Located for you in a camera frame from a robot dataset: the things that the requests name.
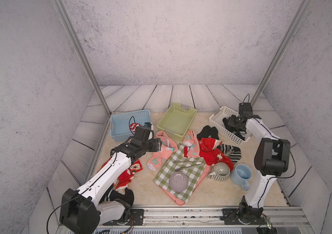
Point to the white plastic basket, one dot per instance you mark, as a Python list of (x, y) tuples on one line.
[(216, 120)]

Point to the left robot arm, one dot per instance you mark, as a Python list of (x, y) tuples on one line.
[(96, 202)]

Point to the light blue mug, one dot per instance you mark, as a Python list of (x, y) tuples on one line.
[(241, 176)]

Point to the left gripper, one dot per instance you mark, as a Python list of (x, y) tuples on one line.
[(156, 145)]

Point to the pink sock right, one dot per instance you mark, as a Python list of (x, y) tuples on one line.
[(191, 145)]

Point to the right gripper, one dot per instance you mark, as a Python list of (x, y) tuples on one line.
[(231, 121)]

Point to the red sock centre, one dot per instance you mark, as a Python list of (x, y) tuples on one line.
[(211, 154)]

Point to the metal tongs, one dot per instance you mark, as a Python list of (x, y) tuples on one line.
[(184, 164)]

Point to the left metal frame post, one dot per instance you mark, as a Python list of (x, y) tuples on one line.
[(59, 6)]

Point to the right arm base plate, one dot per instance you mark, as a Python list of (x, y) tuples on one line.
[(233, 216)]

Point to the red white striped sock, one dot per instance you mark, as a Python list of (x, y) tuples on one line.
[(132, 127)]

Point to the black white striped sock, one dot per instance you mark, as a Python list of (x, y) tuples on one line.
[(232, 152)]

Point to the red santa sock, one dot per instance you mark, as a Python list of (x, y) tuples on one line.
[(121, 183)]

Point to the green checkered cloth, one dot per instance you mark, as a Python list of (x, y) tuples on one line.
[(195, 176)]

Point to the front aluminium rail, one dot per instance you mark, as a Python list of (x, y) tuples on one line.
[(204, 219)]

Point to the black sock with label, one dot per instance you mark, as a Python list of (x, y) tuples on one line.
[(228, 127)]

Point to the striped ceramic mug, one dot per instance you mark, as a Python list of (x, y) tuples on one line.
[(219, 172)]

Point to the blue plastic basket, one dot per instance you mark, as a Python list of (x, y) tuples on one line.
[(120, 123)]

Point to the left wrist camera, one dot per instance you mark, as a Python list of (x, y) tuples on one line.
[(148, 127)]

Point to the grey upturned bowl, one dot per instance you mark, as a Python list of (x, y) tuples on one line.
[(178, 182)]

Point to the pink sock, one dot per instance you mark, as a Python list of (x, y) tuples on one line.
[(191, 145), (168, 147)]

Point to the green plastic basket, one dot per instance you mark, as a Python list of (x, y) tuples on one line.
[(177, 120)]

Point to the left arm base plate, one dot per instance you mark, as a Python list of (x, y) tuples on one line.
[(136, 218)]

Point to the pink sock centre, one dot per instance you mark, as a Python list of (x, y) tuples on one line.
[(168, 147)]

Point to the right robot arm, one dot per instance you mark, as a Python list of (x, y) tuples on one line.
[(271, 161)]

